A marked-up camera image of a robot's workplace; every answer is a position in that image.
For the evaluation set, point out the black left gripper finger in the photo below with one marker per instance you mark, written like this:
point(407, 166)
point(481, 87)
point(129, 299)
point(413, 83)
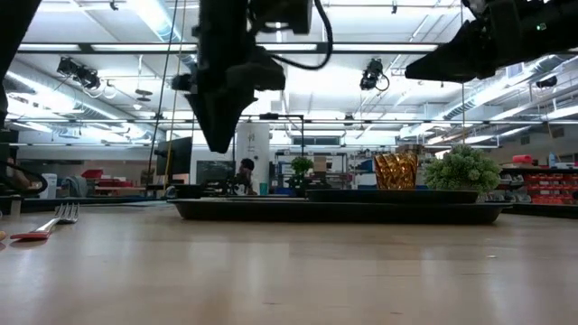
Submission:
point(235, 115)
point(207, 115)

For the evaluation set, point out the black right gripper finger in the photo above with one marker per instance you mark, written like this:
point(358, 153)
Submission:
point(456, 70)
point(456, 45)

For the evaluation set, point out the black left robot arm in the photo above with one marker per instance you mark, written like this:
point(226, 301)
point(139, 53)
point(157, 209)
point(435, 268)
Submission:
point(221, 11)

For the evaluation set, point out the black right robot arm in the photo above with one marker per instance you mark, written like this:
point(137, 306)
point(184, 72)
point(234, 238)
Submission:
point(560, 27)

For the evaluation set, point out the black rectangular tray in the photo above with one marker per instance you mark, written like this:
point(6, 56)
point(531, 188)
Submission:
point(271, 212)

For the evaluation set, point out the white pillar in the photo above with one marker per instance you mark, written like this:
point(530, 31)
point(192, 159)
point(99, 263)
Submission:
point(253, 140)

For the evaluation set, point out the black monitor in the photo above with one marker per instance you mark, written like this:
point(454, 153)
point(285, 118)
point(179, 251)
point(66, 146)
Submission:
point(178, 155)

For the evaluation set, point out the person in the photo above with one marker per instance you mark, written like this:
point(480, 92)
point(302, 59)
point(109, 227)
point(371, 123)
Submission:
point(246, 173)

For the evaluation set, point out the small potted plant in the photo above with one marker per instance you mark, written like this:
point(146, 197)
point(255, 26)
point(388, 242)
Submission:
point(301, 169)

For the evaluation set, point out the green artificial plant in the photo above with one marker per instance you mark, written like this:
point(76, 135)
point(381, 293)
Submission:
point(463, 171)

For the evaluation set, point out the red boxes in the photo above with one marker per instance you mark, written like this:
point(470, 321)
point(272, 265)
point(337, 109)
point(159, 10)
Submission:
point(106, 178)

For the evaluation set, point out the shelf with red bins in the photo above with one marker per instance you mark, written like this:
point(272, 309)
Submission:
point(546, 185)

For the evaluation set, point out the white container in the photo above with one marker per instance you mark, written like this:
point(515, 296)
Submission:
point(48, 186)

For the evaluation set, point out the black ceiling camera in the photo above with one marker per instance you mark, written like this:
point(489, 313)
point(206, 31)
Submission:
point(371, 74)
point(79, 72)

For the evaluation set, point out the black overhead frame bar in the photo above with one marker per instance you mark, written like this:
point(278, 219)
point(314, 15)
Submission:
point(113, 48)

